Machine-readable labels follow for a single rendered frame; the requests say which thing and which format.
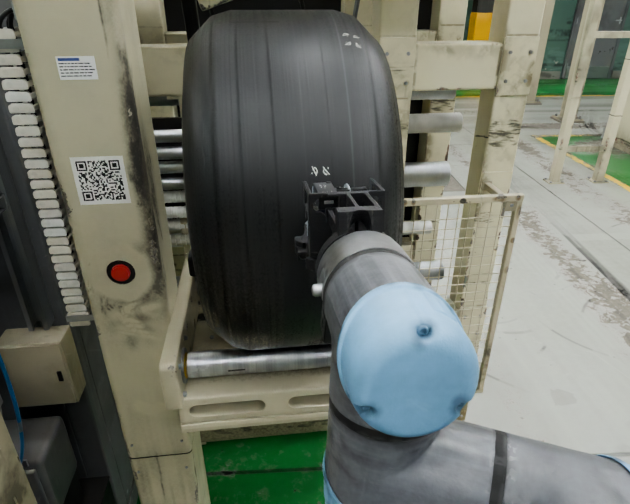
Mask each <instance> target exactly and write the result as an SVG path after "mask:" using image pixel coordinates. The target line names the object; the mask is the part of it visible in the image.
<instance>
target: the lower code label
mask: <svg viewBox="0 0 630 504"><path fill-rule="evenodd" d="M69 159H70V163H71V167H72V171H73V175H74V179H75V184H76V188H77V192H78V196H79V200H80V204H81V205H96V204H119V203H131V199H130V194H129V188H128V183H127V178H126V172H125V167H124V162H123V156H96V157H69Z"/></svg>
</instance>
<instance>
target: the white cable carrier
mask: <svg viewBox="0 0 630 504"><path fill-rule="evenodd" d="M17 38H20V39H22V37H21V33H20V29H19V27H14V29H7V27H4V28H3V29H0V39H17ZM21 50H25V49H0V53H5V54H0V65H8V67H1V68H0V78H11V79H5V80H3V81H2V87H3V89H4V90H14V91H8V92H7V93H6V94H5V98H6V101H7V102H17V103H11V104H10V105H9V106H8V108H9V112H10V113H11V114H18V115H14V116H13V117H12V122H13V124H14V125H22V126H18V127H16V128H15V132H16V135H17V136H24V137H21V138H20V139H19V140H18V143H19V146H20V147H27V148H24V149H23V150H22V151H21V154H22V157H23V158H28V159H27V160H25V161H24V164H25V167H26V168H27V169H29V168H32V169H30V170H29V171H28V172H27V174H28V178H29V179H33V180H32V181H31V182H30V186H31V188H32V189H36V190H35V191H34V192H33V196H34V198H35V199H38V200H37V201H36V207H37V208H42V209H41V210H40V211H39V213H38V214H39V217H40V218H44V219H43V220H42V221H41V225H42V227H46V229H45V230H44V235H45V236H46V237H47V236H49V237H48V238H47V239H46V242H47V245H51V247H50V248H49V253H50V254H53V256H52V257H51V260H52V262H53V263H56V264H55V265H54V269H55V271H58V273H57V274H56V277H57V279H58V280H60V281H59V283H58V284H59V287H60V288H62V290H61V294H62V296H65V297H64V298H63V301H64V303H65V304H67V305H66V307H65V308H66V311H67V312H68V315H67V316H73V315H88V314H90V313H91V314H92V311H91V307H90V303H89V299H88V295H87V291H86V288H85V284H84V280H83V276H82V272H81V268H80V264H79V260H78V256H77V252H76V248H75V245H74V241H73V237H72V233H71V229H70V225H69V220H68V216H67V212H66V208H65V204H64V201H63V197H62V194H61V190H60V186H59V182H58V178H57V174H56V170H55V166H54V162H53V159H52V155H51V151H50V147H49V143H48V139H47V135H46V131H45V127H44V123H43V119H42V115H41V112H40V108H39V104H38V100H37V96H36V92H35V88H34V86H32V85H34V84H33V80H32V76H31V75H28V74H31V72H30V69H29V65H28V63H24V62H28V61H27V57H26V53H25V51H21ZM90 324H91V323H90V321H78V322H70V326H72V327H73V326H87V325H90Z"/></svg>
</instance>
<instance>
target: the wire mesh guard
mask: <svg viewBox="0 0 630 504"><path fill-rule="evenodd" d="M523 200H524V194H523V193H507V194H486V195H464V196H442V197H420V198H404V212H405V207H407V206H415V211H414V220H412V221H404V220H403V223H404V222H413V230H412V231H403V232H412V240H411V241H402V242H411V250H408V251H405V252H410V259H411V251H421V255H420V259H417V260H412V261H418V260H420V263H419V269H418V270H419V272H420V270H423V269H429V274H428V277H424V278H428V283H429V278H438V282H437V286H431V287H437V290H438V286H447V289H446V294H439V295H446V296H447V295H448V294H455V301H454V302H447V303H454V307H453V310H454V308H455V303H456V302H464V305H465V302H470V301H474V302H473V308H474V303H475V301H483V305H484V300H494V302H493V307H488V308H492V312H491V315H490V316H491V317H490V322H489V324H480V321H481V317H489V316H482V311H483V309H488V308H483V305H482V308H474V309H482V310H481V316H476V317H480V321H479V324H476V325H479V326H480V325H489V327H488V331H486V332H487V337H486V339H482V340H486V342H485V347H476V342H477V341H481V340H477V337H478V333H486V332H479V326H478V331H477V332H473V333H477V337H476V340H470V341H476V342H475V347H476V348H484V352H483V354H481V355H483V357H482V362H479V363H481V367H480V369H479V370H480V372H479V380H478V382H479V387H478V389H476V391H475V393H483V388H484V383H485V378H486V374H487V369H488V364H489V359H490V355H491V350H492V345H493V340H494V336H495V331H496V326H497V322H498V317H499V312H500V307H501V303H502V298H503V293H504V288H505V284H506V279H507V274H508V269H509V265H510V260H511V255H512V251H513V246H514V241H515V236H516V232H517V227H518V222H519V217H520V213H521V208H522V203H523ZM512 201H517V202H516V207H515V211H512V214H511V215H510V216H501V212H502V206H503V202H512ZM493 202H502V205H501V211H500V216H490V214H491V209H492V203H493ZM471 203H481V204H480V210H479V216H478V217H471V218H469V213H470V207H471ZM482 203H491V208H490V213H489V217H480V211H481V205H482ZM449 204H459V207H458V214H457V218H451V219H447V217H448V210H449ZM460 204H470V206H469V212H468V218H458V215H459V209H460ZM428 205H437V210H436V218H435V219H431V220H426V212H427V206H428ZM438 205H448V209H447V216H446V219H437V211H438ZM416 206H426V210H425V219H424V220H415V212H416ZM493 217H499V221H498V226H490V227H488V225H489V220H490V218H493ZM500 217H511V218H510V223H509V226H499V222H500ZM473 218H478V222H477V227H471V228H467V226H468V219H473ZM479 218H489V219H488V224H487V227H478V223H479ZM453 219H457V221H456V228H452V229H446V225H447V220H453ZM458 219H467V225H466V228H457V222H458ZM434 220H435V226H434V229H433V230H424V229H425V221H434ZM436 220H446V223H445V229H435V227H436ZM415 221H424V228H423V230H414V222H415ZM180 224H184V225H185V228H182V229H181V232H182V235H185V234H186V235H187V234H189V231H188V228H186V224H187V218H184V217H183V218H180ZM492 227H497V232H498V227H509V228H508V233H507V235H503V236H497V232H496V236H487V231H488V228H492ZM473 228H476V234H475V237H467V238H466V232H467V229H473ZM478 228H487V230H486V235H485V237H476V235H477V229H478ZM454 229H455V235H454V238H449V239H445V232H446V230H454ZM456 229H466V231H465V237H464V238H455V236H456ZM435 230H445V231H444V238H443V239H434V235H435ZM417 231H423V237H422V240H413V232H417ZM424 231H434V234H433V239H431V240H423V238H424ZM505 236H507V238H506V243H505V245H495V243H496V238H497V237H505ZM487 237H495V242H494V246H485V242H486V238H487ZM469 238H475V239H474V245H473V247H464V245H465V239H469ZM476 238H485V241H484V246H478V247H474V246H475V240H476ZM451 239H454V241H453V248H443V246H444V240H451ZM455 239H464V244H463V247H460V248H454V242H455ZM434 240H443V245H442V249H433V243H434ZM415 241H422V246H421V250H412V242H415ZM423 241H433V242H432V249H426V250H422V247H423ZM183 246H184V253H185V255H186V253H189V251H190V250H191V246H190V245H188V244H187V245H183ZM496 246H505V248H504V253H503V254H501V255H493V253H494V248H495V247H496ZM479 247H483V252H482V256H473V252H474V248H479ZM484 247H493V253H492V255H484V256H483V253H484ZM462 248H463V250H462V256H461V257H452V256H453V249H462ZM464 248H473V251H472V256H467V257H463V251H464ZM444 249H452V255H451V257H450V258H442V254H443V250H444ZM427 250H431V258H430V259H421V256H422V251H427ZM433 250H442V253H441V258H434V259H432V251H433ZM502 255H503V258H502V263H501V264H492V259H493V256H502ZM485 256H492V258H491V263H490V264H487V265H490V268H489V273H486V274H480V270H481V266H487V265H481V264H482V258H483V257H485ZM468 257H471V263H470V266H461V263H462V258H468ZM473 257H482V258H481V263H480V265H471V264H472V258H473ZM452 258H461V263H460V266H454V267H451V263H452ZM435 259H441V260H440V267H438V268H430V267H431V260H435ZM442 259H451V262H450V267H441V261H442ZM421 260H430V266H429V268H422V269H420V264H421ZM491 265H501V268H500V273H490V269H491ZM471 266H480V269H479V274H471V275H478V280H477V283H468V282H469V276H471V275H470V270H471ZM455 267H460V269H459V275H455V276H450V269H451V268H455ZM461 267H470V269H469V275H460V270H461ZM440 268H450V269H449V275H448V276H440ZM430 269H439V275H438V277H429V275H430ZM487 274H488V279H489V274H499V278H498V282H488V279H487V282H483V283H487V284H486V289H485V291H478V292H485V295H486V292H492V291H496V293H495V298H494V299H485V295H484V300H475V297H476V293H478V292H477V286H478V284H483V283H478V281H479V275H487ZM456 276H458V282H459V276H468V281H467V284H458V282H457V284H453V285H457V288H456V293H448V294H447V290H448V286H453V285H448V283H449V277H456ZM440 277H448V282H447V285H438V283H439V278H440ZM488 283H497V288H496V290H492V291H486V290H487V285H488ZM468 284H477V286H476V291H475V292H467V287H468ZM458 285H467V287H466V292H463V293H465V299H466V293H475V297H474V300H470V301H465V299H464V301H456V295H457V294H463V293H457V289H458ZM437 290H436V293H437ZM446 296H445V301H446ZM464 305H463V309H460V310H463V311H464V310H472V313H471V317H463V311H462V317H461V318H459V319H461V323H462V318H471V319H472V318H476V317H472V314H473V310H474V309H473V308H472V309H464ZM460 310H454V311H460ZM471 319H470V325H462V326H469V330H470V326H475V325H471ZM469 330H468V333H466V334H468V336H469V334H473V333H469ZM475 347H474V349H475Z"/></svg>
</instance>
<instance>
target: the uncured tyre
mask: <svg viewBox="0 0 630 504"><path fill-rule="evenodd" d="M243 21H279V22H256V23H229V22H243ZM340 31H348V32H351V33H355V34H359V35H360V36H361V39H362V42H363V46H364V50H365V51H361V50H357V49H353V48H344V47H343V43H342V38H341V34H340ZM182 159H183V177H184V191H185V203H186V213H187V223H188V231H189V239H190V246H191V253H192V259H193V265H194V270H195V275H196V281H197V286H198V291H199V296H200V301H201V305H202V309H203V313H204V316H205V319H206V322H207V324H208V326H209V328H210V329H211V330H213V331H214V332H215V333H216V334H218V335H219V336H220V337H221V338H223V339H224V340H225V341H226V342H228V343H229V344H230V345H231V346H232V347H236V348H241V349H246V350H263V349H275V348H288V347H301V346H314V345H327V344H325V343H324V342H323V337H322V331H321V324H320V320H321V311H322V302H323V301H322V298H321V296H319V297H314V296H313V295H312V290H311V288H312V285H313V284H317V275H316V273H315V272H313V271H312V270H309V269H306V261H298V256H297V255H296V253H295V240H294V238H295V237H296V236H302V235H303V234H304V225H305V223H306V222H307V220H306V218H305V205H304V194H303V181H306V182H307V184H308V186H309V189H310V191H311V193H312V187H313V183H320V182H327V181H310V182H309V174H308V161H331V160H332V178H333V181H330V182H331V183H332V185H333V186H334V188H336V186H339V187H344V185H345V184H348V185H349V186H350V190H351V188H352V187H362V186H365V187H366V188H367V190H369V186H370V178H373V179H374V180H375V181H376V182H377V183H378V184H379V185H380V186H381V187H382V188H383V189H384V190H385V219H384V233H385V234H386V235H387V236H389V237H391V238H392V239H393V240H394V241H395V242H396V243H398V244H399V245H400V246H401V247H402V236H403V220H404V163H403V146H402V134H401V125H400V116H399V109H398V103H397V97H396V91H395V86H394V82H393V78H392V74H391V70H390V67H389V63H388V61H387V58H386V55H385V53H384V51H383V49H382V47H381V45H380V44H379V42H378V41H377V40H376V39H375V38H374V37H373V36H372V35H371V34H370V33H369V32H368V30H367V29H366V28H365V27H364V26H363V25H362V24H361V23H360V22H359V21H358V20H357V19H356V18H355V17H354V16H352V15H349V14H346V13H343V12H339V11H336V10H228V11H225V12H222V13H218V14H215V15H212V16H210V17H209V18H208V19H207V21H206V22H205V23H204V24H203V25H202V26H201V27H200V28H199V29H198V30H197V32H196V33H195V34H194V35H193V36H192V37H191V38H190V39H189V41H188V43H187V46H186V51H185V58H184V68H183V92H182Z"/></svg>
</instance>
